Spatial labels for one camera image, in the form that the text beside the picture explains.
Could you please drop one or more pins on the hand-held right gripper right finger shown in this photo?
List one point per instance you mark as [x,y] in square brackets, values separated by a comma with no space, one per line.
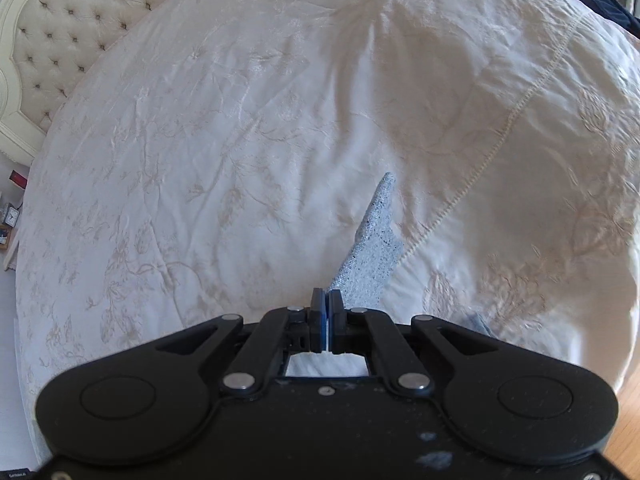
[335,322]

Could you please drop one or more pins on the cream embroidered bedspread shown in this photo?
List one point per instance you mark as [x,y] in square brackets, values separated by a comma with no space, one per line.
[250,160]

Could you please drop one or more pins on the grey pants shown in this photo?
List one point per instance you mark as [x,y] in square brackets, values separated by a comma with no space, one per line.
[367,260]

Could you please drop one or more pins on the red box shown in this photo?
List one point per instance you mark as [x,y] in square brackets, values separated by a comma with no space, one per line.
[18,179]

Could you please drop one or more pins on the dark clothing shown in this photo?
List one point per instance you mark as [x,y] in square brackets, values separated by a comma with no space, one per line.
[600,5]

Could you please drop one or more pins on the small table clock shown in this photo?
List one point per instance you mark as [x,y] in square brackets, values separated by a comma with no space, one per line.
[12,216]

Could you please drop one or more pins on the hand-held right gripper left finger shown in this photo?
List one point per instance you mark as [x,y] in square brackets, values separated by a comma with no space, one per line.
[318,322]

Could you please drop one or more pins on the cream tufted headboard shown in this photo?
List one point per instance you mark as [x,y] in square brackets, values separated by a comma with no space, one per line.
[75,20]

